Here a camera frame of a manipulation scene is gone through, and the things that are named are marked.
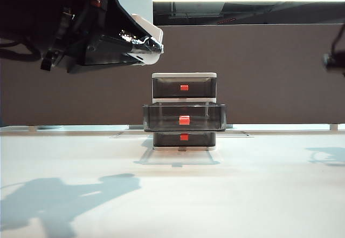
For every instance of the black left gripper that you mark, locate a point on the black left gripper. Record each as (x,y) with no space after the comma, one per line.
(75,19)

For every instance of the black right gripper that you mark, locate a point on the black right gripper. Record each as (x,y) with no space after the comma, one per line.
(335,62)

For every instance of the white earphone charging case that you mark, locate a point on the white earphone charging case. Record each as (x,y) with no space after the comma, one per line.
(153,31)

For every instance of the smoky drawer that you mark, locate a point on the smoky drawer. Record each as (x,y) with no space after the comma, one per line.
(167,139)
(161,120)
(167,88)

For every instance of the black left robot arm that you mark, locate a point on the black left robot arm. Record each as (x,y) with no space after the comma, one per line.
(21,6)

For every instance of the smoky drawer under cabinet lid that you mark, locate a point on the smoky drawer under cabinet lid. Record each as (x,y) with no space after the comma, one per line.
(167,88)

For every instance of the three-drawer plastic storage cabinet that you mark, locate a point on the three-drawer plastic storage cabinet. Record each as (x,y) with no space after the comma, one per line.
(184,74)

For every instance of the smoky drawer at cabinet base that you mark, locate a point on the smoky drawer at cabinet base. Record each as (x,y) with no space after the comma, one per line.
(167,139)

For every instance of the brown desk partition panel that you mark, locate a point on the brown desk partition panel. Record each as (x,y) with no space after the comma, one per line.
(242,73)

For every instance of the grey tape tab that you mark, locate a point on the grey tape tab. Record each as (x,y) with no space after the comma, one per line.
(182,149)

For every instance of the silver partition base rail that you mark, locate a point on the silver partition base rail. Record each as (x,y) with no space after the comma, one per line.
(81,127)

